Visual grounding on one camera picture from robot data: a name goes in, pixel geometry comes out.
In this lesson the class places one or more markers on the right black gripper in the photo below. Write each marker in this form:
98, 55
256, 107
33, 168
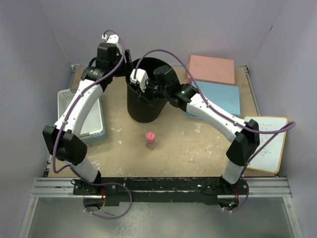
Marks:
144, 97

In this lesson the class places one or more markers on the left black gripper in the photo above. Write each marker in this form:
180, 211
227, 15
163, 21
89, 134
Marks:
127, 66

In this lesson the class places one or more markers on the large black plastic bucket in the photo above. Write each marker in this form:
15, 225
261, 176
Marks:
144, 109

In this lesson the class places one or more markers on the light blue basket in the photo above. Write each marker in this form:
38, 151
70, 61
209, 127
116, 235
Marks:
99, 137

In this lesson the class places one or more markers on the white perforated plastic basket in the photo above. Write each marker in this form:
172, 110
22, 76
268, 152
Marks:
64, 98

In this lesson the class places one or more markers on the pink perforated plastic basket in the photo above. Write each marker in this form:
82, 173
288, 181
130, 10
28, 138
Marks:
214, 70

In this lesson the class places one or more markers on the blue perforated plastic basket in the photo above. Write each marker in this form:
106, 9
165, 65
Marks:
225, 96

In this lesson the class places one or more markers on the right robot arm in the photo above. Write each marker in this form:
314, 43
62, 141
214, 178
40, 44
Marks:
243, 136

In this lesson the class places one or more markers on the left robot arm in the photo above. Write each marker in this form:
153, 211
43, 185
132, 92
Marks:
62, 139

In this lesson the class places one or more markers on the pink capped small bottle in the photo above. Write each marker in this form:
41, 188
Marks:
150, 138

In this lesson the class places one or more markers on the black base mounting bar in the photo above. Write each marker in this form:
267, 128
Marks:
207, 190

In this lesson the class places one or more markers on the yellow framed whiteboard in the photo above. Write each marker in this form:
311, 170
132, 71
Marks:
269, 158

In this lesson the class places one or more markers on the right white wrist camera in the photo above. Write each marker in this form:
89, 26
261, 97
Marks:
139, 78

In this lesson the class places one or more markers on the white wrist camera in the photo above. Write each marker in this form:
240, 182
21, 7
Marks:
113, 39
139, 78

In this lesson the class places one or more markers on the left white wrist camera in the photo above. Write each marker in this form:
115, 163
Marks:
113, 39

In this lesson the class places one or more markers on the aluminium extrusion rail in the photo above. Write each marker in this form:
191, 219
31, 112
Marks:
259, 187

